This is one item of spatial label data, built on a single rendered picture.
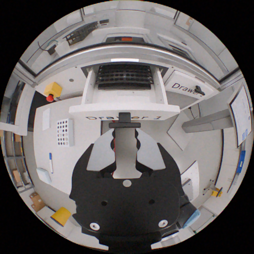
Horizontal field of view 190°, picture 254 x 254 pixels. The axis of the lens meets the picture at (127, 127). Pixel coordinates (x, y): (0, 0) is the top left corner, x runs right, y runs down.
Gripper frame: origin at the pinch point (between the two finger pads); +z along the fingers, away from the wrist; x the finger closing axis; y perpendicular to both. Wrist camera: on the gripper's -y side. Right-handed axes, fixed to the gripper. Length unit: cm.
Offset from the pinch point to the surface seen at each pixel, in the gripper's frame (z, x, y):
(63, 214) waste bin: -62, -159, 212
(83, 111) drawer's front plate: 5.5, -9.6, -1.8
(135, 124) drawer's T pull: 4.9, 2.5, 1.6
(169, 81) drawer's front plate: 18.3, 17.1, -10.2
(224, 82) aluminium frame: 7, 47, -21
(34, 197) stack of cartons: -100, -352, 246
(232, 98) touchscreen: 7, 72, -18
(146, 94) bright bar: 16.7, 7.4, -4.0
